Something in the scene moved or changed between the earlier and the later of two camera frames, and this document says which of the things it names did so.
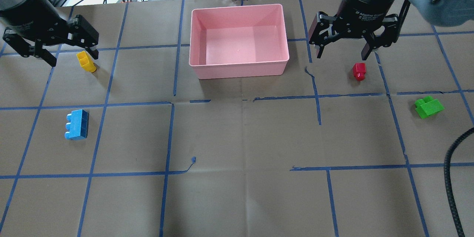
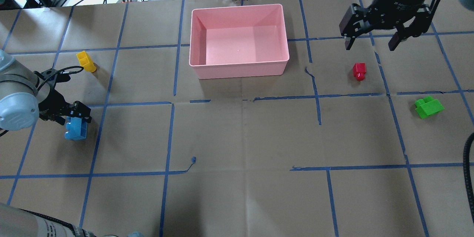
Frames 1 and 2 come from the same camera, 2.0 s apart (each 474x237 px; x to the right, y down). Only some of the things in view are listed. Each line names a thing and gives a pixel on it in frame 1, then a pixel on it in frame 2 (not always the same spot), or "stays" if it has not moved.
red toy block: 359,70 stays
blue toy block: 78,127 stays
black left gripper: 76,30 → 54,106
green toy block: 428,106 stays
